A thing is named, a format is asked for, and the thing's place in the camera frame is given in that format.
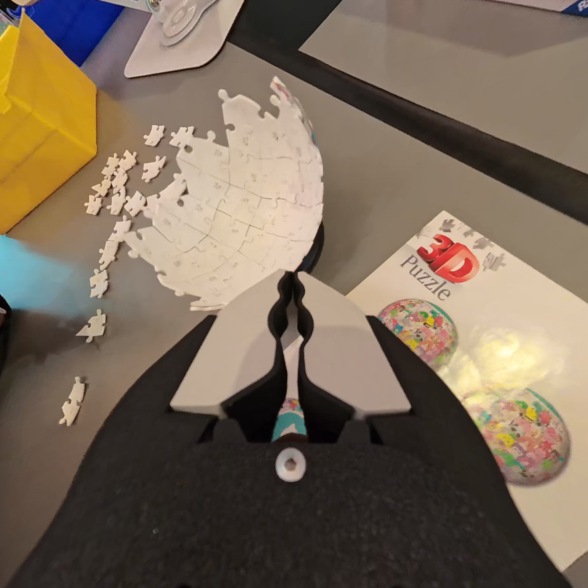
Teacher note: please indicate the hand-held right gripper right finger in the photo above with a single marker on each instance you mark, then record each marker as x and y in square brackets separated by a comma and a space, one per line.
[358, 363]

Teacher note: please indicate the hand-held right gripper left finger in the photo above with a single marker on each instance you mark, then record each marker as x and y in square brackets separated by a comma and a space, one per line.
[225, 363]

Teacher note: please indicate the partly built white puzzle ball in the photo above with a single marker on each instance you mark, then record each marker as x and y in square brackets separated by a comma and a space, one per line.
[248, 184]

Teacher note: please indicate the pile of loose puzzle pieces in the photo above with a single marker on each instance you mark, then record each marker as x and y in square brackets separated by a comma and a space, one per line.
[154, 168]

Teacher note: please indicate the colourful puzzle ball box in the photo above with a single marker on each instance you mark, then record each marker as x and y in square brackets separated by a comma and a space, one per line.
[560, 4]

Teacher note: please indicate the printed instruction sheet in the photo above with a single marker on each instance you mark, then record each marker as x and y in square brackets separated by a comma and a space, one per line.
[514, 303]

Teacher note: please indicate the yellow box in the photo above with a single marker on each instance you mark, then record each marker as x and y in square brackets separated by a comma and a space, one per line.
[46, 119]

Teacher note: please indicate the white flat base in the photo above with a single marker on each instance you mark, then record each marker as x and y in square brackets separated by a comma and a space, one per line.
[175, 60]

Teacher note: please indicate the white round dish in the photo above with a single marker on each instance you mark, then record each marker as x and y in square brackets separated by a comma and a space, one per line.
[179, 23]

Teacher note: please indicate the black mat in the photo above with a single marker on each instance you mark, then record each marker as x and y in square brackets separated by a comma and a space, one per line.
[276, 18]

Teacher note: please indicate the blue storage bin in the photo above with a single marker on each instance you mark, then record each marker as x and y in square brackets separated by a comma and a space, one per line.
[73, 23]

